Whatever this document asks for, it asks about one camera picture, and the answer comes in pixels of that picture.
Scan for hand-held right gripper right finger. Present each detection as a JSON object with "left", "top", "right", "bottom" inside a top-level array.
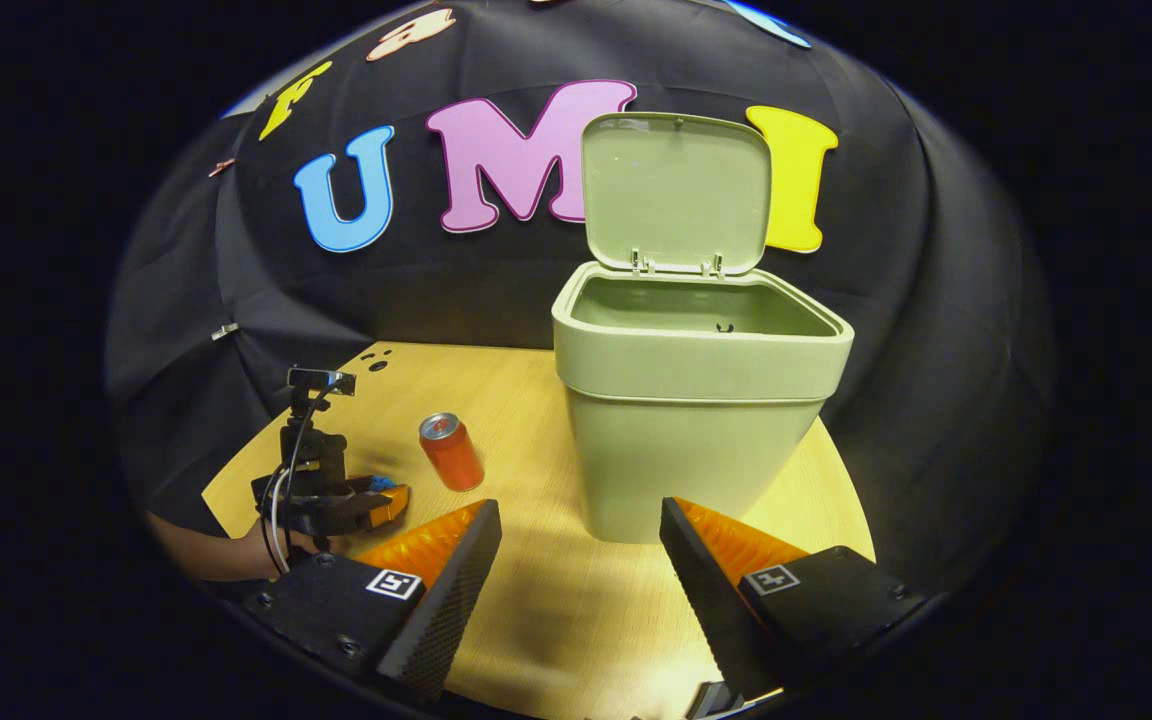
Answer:
[{"left": 658, "top": 496, "right": 933, "bottom": 707}]

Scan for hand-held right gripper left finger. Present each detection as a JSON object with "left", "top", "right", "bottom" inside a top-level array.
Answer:
[{"left": 244, "top": 498, "right": 503, "bottom": 703}]

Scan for orange pop can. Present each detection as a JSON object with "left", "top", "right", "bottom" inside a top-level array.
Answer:
[{"left": 418, "top": 412, "right": 486, "bottom": 493}]

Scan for green desktop garbage bin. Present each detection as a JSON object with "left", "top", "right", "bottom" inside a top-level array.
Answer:
[{"left": 551, "top": 112, "right": 855, "bottom": 546}]

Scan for wooden desktop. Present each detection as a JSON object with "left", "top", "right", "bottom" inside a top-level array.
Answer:
[{"left": 201, "top": 340, "right": 877, "bottom": 720}]

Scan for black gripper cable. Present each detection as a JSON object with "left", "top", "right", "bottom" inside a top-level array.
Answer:
[{"left": 258, "top": 395, "right": 337, "bottom": 579}]

